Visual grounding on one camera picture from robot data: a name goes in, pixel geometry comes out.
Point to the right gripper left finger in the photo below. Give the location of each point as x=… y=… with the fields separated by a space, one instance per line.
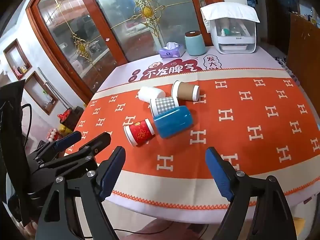
x=82 y=187

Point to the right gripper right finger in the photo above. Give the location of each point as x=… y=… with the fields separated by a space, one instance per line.
x=272 y=217

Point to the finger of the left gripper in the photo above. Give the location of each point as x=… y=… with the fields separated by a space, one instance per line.
x=66 y=141
x=86 y=153

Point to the red paper cup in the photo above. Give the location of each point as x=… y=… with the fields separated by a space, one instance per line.
x=139 y=132

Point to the white paper cup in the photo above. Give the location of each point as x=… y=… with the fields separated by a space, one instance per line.
x=145 y=94

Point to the checkered paper cup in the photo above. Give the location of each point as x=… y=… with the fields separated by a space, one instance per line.
x=162 y=105

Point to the blue plastic cup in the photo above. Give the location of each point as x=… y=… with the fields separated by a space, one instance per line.
x=173 y=121

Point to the brown kraft paper cup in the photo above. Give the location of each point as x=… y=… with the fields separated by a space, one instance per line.
x=185 y=91

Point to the egg carton box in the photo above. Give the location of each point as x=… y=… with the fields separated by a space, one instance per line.
x=53 y=135

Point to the red gift basket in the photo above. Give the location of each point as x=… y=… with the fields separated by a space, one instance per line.
x=71 y=117

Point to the wooden glass sliding door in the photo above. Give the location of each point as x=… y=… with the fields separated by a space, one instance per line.
x=87 y=39

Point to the purple tissue pack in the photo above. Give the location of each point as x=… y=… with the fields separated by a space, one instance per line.
x=172 y=50

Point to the lilac printed tablecloth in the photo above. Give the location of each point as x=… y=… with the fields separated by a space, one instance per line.
x=190 y=62

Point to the teal canister with brown lid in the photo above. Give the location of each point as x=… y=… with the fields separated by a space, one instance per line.
x=194 y=43

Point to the dark wooden cabinet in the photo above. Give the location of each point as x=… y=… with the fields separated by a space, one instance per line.
x=303 y=56

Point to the white countertop appliance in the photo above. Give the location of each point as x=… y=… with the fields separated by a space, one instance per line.
x=234 y=36

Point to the lower wall niche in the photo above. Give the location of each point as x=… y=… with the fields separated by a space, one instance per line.
x=40 y=93

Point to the wall niche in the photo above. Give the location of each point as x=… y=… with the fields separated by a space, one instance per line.
x=17 y=59
x=40 y=93

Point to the upper wall niche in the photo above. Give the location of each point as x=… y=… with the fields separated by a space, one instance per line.
x=17 y=59

